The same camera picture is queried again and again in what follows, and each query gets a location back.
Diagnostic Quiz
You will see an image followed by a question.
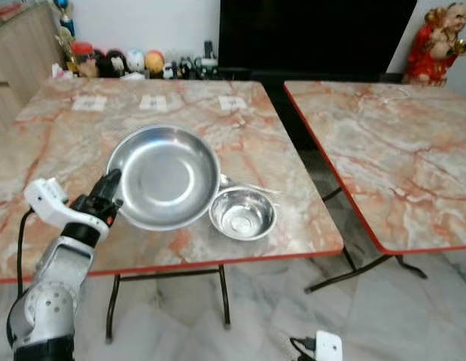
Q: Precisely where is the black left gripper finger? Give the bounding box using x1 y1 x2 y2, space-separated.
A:
95 168 123 205

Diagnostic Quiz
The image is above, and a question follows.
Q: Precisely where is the large steel plate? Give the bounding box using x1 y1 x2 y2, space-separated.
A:
106 123 221 232

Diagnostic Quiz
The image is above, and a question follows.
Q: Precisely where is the marble pattern folding table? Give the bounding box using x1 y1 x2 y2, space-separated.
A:
0 77 362 345
283 78 466 294

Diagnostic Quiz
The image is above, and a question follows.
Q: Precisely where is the white paper card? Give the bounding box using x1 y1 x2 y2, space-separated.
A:
72 95 108 113
139 94 168 112
217 94 248 112

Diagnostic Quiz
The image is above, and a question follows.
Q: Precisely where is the black round figurine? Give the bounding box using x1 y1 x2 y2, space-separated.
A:
99 49 128 78

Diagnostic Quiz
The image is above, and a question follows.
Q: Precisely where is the white round figurine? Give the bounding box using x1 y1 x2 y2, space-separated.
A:
126 48 147 75

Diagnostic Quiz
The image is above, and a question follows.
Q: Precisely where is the orange round figurine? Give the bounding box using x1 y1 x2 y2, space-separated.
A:
145 50 166 79

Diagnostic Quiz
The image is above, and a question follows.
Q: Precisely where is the small steel bowl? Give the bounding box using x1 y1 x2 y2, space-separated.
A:
208 187 279 242

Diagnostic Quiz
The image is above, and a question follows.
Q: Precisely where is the light wooden cabinet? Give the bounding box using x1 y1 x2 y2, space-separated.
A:
0 3 65 127

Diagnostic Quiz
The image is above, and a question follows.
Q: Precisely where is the blue gold trophy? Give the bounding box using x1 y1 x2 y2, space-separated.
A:
55 0 76 38

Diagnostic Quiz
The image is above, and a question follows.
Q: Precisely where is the black television screen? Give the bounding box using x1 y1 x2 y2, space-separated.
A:
218 0 419 75

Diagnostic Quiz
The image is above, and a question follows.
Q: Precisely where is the red gold statue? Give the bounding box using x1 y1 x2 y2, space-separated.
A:
404 2 466 84

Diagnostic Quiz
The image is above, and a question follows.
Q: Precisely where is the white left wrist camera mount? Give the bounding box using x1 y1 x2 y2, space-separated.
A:
23 177 72 227

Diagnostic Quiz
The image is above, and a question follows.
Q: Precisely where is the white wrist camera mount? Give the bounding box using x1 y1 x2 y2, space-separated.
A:
315 329 345 361
23 177 72 227

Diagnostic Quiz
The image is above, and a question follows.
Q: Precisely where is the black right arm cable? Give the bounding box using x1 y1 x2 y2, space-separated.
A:
288 335 318 361

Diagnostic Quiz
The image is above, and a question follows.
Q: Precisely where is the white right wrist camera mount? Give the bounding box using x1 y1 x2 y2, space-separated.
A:
315 329 345 361

